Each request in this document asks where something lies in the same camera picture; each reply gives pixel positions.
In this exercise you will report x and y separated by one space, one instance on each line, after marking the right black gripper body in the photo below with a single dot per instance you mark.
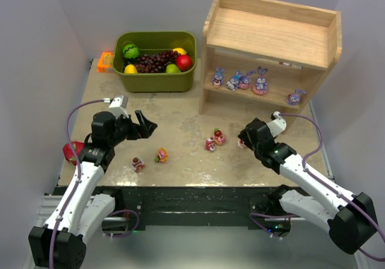
247 136

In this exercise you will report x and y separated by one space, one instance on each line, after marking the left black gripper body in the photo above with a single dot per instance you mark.
132 129

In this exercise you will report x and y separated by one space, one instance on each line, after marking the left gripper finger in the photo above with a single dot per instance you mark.
143 121
146 129

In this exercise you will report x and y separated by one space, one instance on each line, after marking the purple bunny orange cup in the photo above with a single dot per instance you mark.
241 144

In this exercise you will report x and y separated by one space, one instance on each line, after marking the purple bunny pink donut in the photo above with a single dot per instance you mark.
245 80
260 87

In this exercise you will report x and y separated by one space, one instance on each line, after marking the small purple bunny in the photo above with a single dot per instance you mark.
294 98

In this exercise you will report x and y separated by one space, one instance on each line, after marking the purple bunny with bottle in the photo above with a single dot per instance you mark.
233 82

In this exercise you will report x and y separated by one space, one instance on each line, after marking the purple bunny strawberry cake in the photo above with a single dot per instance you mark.
218 77

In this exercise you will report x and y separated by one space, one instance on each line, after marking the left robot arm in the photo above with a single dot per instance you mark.
76 190

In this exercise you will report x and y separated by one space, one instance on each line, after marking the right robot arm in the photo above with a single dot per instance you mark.
319 184

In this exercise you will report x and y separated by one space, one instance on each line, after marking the red white box behind shelf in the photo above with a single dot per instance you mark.
290 65

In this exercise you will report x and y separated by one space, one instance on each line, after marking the wooden two-tier shelf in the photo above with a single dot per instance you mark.
245 34

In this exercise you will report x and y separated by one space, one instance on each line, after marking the pink bear yellow flower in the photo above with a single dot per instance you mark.
161 155

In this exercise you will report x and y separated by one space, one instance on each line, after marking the red strawberry bear figure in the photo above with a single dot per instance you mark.
137 164

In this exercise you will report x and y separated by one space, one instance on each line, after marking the pink bear strawberry donut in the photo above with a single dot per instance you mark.
219 138

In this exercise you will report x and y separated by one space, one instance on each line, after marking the pink bear with cake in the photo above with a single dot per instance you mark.
210 144

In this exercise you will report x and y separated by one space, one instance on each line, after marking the yellow lemon toy front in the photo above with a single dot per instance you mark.
130 69

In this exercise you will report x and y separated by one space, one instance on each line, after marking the yellow lemon toy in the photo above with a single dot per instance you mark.
180 51
130 69

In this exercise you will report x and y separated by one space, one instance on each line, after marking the red strawberry toy at edge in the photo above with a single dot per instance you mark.
69 151

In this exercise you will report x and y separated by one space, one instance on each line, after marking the purple grape bunch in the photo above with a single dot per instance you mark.
155 63

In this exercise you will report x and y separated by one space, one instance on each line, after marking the green pear toy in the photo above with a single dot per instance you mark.
172 68

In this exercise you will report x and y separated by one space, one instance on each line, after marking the green plastic basin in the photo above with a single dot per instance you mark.
152 43

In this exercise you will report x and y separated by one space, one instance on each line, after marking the orange snack box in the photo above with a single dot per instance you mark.
105 63

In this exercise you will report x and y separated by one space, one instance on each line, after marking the green watermelon toy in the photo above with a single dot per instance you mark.
130 51

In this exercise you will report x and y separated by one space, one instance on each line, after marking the red apple toy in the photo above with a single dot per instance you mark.
184 63

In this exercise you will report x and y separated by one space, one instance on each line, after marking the yellow lemon toy back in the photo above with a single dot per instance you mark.
180 51

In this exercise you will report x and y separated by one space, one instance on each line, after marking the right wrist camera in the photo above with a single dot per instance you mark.
277 125

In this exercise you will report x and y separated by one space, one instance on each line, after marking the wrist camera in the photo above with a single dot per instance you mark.
117 106
277 125

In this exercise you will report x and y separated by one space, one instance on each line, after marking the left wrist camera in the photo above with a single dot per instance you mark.
117 106

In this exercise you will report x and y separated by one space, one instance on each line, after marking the black base frame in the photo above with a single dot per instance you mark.
196 206

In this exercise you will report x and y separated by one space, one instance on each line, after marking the aluminium rail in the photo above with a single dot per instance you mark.
61 241

